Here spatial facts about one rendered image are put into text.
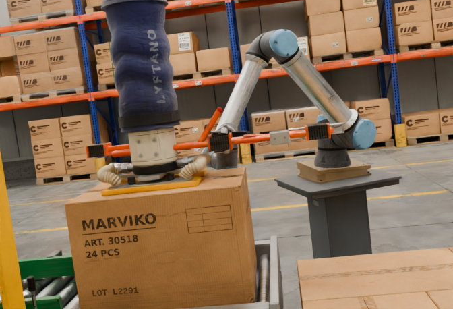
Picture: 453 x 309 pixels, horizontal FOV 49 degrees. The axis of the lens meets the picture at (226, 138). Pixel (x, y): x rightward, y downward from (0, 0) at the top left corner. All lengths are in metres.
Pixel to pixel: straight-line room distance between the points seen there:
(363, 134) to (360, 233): 0.55
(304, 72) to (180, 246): 1.00
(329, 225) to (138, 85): 1.31
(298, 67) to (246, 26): 8.12
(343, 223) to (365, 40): 6.71
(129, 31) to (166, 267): 0.81
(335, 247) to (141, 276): 1.20
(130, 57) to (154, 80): 0.11
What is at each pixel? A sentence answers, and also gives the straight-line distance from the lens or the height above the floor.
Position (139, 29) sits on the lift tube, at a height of 1.50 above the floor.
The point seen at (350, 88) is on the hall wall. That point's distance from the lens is 10.36.
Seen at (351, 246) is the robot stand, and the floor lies 0.40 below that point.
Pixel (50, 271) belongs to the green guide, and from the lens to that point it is 2.36.
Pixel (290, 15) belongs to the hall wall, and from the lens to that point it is 10.36.
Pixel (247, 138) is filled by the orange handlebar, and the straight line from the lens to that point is 1.78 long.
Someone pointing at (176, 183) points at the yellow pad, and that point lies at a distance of 1.72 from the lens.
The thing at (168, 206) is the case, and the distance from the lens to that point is 1.67.
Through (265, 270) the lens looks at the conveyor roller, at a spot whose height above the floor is 0.55.
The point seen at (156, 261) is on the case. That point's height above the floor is 0.72.
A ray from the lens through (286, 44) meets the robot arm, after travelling 2.20.
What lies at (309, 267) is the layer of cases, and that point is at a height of 0.54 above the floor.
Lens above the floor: 1.24
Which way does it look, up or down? 5 degrees down
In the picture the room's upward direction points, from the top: 7 degrees counter-clockwise
